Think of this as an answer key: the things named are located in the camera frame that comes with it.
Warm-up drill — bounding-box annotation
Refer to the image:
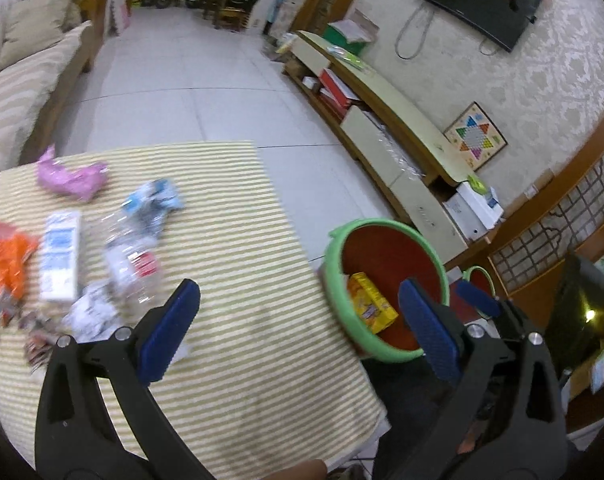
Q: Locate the grey pink paper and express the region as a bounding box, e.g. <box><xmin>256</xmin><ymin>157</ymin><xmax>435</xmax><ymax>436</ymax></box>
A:
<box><xmin>22</xmin><ymin>312</ymin><xmax>65</xmax><ymax>376</ymax></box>

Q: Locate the wooden television cabinet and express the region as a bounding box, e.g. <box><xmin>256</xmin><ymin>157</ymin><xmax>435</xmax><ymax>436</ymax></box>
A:
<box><xmin>282</xmin><ymin>30</ymin><xmax>482</xmax><ymax>261</ymax></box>

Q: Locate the clear plastic bottle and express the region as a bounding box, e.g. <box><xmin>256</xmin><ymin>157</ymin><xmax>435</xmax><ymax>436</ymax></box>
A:
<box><xmin>102</xmin><ymin>209</ymin><xmax>169</xmax><ymax>318</ymax></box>

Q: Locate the black television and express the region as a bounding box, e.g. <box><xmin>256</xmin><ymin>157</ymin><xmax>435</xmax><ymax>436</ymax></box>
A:
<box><xmin>413</xmin><ymin>0</ymin><xmax>543</xmax><ymax>53</ymax></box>

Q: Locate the orange snack bag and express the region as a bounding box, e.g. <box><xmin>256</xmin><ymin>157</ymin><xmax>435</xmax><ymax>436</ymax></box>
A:
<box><xmin>0</xmin><ymin>221</ymin><xmax>39</xmax><ymax>311</ymax></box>

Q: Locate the red box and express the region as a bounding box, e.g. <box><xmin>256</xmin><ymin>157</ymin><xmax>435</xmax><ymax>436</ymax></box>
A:
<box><xmin>318</xmin><ymin>67</ymin><xmax>360</xmax><ymax>121</ymax></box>

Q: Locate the beige pillow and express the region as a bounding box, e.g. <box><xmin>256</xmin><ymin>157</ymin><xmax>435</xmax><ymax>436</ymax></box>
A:
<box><xmin>0</xmin><ymin>0</ymin><xmax>83</xmax><ymax>58</ymax></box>

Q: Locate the small red green bin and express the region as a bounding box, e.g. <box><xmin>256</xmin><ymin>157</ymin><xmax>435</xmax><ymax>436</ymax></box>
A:
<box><xmin>460</xmin><ymin>265</ymin><xmax>497</xmax><ymax>321</ymax></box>

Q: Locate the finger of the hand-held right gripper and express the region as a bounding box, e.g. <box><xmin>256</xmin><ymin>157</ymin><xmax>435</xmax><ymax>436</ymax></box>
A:
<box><xmin>456</xmin><ymin>279</ymin><xmax>533</xmax><ymax>347</ymax></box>

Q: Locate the wooden lattice screen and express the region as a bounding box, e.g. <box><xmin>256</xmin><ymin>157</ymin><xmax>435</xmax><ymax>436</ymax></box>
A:
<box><xmin>486</xmin><ymin>130</ymin><xmax>604</xmax><ymax>311</ymax></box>

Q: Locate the person's left hand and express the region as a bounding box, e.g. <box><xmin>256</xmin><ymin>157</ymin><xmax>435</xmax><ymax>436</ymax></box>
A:
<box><xmin>277</xmin><ymin>460</ymin><xmax>329</xmax><ymax>480</ymax></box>

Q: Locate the white box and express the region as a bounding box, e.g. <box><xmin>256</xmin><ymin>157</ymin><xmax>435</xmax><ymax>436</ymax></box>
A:
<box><xmin>442</xmin><ymin>182</ymin><xmax>505</xmax><ymax>243</ymax></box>

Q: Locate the striped beige sofa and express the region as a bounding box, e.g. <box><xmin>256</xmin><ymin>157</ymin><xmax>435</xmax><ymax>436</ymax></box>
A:
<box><xmin>0</xmin><ymin>0</ymin><xmax>95</xmax><ymax>181</ymax></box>

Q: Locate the white carton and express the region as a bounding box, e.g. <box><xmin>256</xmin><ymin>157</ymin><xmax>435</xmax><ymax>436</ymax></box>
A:
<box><xmin>38</xmin><ymin>210</ymin><xmax>83</xmax><ymax>303</ymax></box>

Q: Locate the green box with cardboard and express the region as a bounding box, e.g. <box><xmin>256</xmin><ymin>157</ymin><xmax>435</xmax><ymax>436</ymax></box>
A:
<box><xmin>326</xmin><ymin>19</ymin><xmax>377</xmax><ymax>56</ymax></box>

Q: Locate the blue white wrapper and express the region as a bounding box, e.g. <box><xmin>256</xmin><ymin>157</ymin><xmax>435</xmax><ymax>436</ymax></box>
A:
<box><xmin>122</xmin><ymin>179</ymin><xmax>187</xmax><ymax>235</ymax></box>

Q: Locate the red bin with green rim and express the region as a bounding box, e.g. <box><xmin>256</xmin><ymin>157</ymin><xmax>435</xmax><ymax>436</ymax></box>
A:
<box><xmin>323</xmin><ymin>218</ymin><xmax>450</xmax><ymax>363</ymax></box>

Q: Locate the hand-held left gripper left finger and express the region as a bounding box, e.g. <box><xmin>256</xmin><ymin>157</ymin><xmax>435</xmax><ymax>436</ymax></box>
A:
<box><xmin>34</xmin><ymin>278</ymin><xmax>217</xmax><ymax>480</ymax></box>

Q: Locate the pink plastic bag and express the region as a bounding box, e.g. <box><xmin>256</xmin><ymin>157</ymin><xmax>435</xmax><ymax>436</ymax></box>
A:
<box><xmin>36</xmin><ymin>144</ymin><xmax>109</xmax><ymax>203</ymax></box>

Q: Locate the striped tablecloth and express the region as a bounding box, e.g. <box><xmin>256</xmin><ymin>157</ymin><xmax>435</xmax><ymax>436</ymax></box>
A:
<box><xmin>0</xmin><ymin>140</ymin><xmax>389</xmax><ymax>471</ymax></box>

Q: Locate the red blue wrapper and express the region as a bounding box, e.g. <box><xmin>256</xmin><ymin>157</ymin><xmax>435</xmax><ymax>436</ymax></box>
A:
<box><xmin>0</xmin><ymin>290</ymin><xmax>22</xmax><ymax>332</ymax></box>

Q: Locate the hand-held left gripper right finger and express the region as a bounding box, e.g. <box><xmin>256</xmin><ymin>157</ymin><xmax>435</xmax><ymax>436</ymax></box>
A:
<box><xmin>398</xmin><ymin>277</ymin><xmax>568</xmax><ymax>480</ymax></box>

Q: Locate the yellow box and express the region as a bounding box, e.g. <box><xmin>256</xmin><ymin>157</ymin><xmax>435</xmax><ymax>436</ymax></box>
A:
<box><xmin>347</xmin><ymin>272</ymin><xmax>399</xmax><ymax>335</ymax></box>

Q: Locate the white grey patterned wrapper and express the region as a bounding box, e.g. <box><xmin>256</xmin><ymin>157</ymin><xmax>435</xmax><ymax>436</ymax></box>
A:
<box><xmin>62</xmin><ymin>282</ymin><xmax>190</xmax><ymax>363</ymax></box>

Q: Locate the chinese checkers board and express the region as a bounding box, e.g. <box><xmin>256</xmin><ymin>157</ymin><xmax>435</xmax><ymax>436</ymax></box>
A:
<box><xmin>443</xmin><ymin>101</ymin><xmax>509</xmax><ymax>172</ymax></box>

